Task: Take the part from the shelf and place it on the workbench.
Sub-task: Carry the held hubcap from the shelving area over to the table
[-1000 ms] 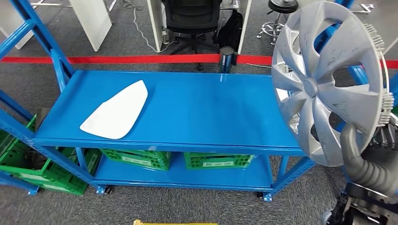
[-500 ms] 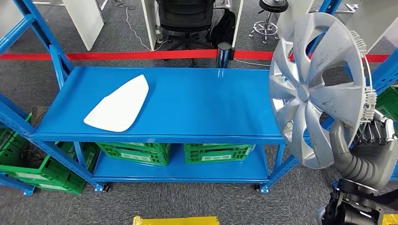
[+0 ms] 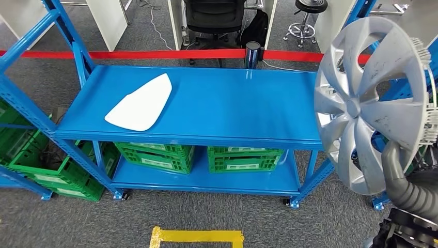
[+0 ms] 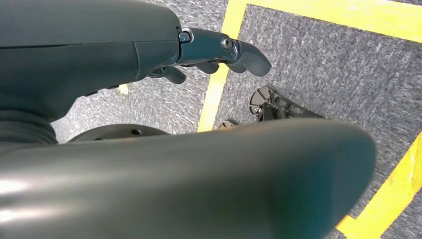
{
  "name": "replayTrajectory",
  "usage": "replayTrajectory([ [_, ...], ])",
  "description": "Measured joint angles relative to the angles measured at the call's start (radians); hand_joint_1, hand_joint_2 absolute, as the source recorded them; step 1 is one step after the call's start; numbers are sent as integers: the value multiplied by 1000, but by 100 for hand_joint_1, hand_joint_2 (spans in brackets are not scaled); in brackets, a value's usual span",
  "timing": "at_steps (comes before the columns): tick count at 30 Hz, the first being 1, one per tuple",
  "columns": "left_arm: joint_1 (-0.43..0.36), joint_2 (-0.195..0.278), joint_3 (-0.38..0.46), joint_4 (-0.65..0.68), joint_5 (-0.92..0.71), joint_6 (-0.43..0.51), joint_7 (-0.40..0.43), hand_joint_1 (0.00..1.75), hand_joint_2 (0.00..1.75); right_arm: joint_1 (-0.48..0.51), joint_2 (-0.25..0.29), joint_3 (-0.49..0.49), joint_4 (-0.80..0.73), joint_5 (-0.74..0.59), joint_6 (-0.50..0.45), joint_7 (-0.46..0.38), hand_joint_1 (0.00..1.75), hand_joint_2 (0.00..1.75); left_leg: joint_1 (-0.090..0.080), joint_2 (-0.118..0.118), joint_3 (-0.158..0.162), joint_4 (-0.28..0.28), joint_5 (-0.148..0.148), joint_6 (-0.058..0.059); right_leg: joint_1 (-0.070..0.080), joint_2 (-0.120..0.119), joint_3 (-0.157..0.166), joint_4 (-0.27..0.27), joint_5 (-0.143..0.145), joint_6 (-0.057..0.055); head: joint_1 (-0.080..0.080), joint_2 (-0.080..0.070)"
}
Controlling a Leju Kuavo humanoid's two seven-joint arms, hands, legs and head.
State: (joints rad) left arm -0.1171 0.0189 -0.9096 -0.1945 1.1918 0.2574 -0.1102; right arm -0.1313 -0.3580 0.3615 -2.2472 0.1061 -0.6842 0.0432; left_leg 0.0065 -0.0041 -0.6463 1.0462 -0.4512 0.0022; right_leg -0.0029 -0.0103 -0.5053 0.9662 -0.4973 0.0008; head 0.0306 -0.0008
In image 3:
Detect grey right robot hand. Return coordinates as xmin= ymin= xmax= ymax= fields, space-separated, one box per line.
xmin=381 ymin=140 xmax=438 ymax=224

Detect silver plastic wheel hubcap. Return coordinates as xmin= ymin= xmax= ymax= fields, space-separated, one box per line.
xmin=314 ymin=16 xmax=438 ymax=196

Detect black round stool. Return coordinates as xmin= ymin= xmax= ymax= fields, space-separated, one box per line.
xmin=283 ymin=0 xmax=329 ymax=49

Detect yellow floor tape square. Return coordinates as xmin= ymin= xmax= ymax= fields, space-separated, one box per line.
xmin=149 ymin=226 xmax=245 ymax=248

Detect black backpack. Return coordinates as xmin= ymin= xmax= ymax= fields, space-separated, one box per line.
xmin=239 ymin=9 xmax=270 ymax=49

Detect black office chair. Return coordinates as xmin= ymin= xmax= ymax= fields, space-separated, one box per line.
xmin=183 ymin=0 xmax=248 ymax=67

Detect white power strip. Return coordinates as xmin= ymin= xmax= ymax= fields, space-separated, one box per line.
xmin=181 ymin=25 xmax=191 ymax=47

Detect white plastic trim panel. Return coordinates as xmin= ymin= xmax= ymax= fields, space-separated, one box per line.
xmin=104 ymin=72 xmax=173 ymax=132

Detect red barrier belt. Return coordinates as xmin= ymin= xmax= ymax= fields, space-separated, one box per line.
xmin=0 ymin=48 xmax=372 ymax=66

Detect white floor cable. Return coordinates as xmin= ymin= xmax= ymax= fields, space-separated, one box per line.
xmin=149 ymin=0 xmax=175 ymax=51
xmin=261 ymin=59 xmax=310 ymax=73

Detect dark stanchion post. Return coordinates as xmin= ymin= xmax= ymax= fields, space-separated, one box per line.
xmin=243 ymin=41 xmax=265 ymax=70

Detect black coiled cables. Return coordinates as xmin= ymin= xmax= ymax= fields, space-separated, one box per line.
xmin=36 ymin=147 xmax=71 ymax=167

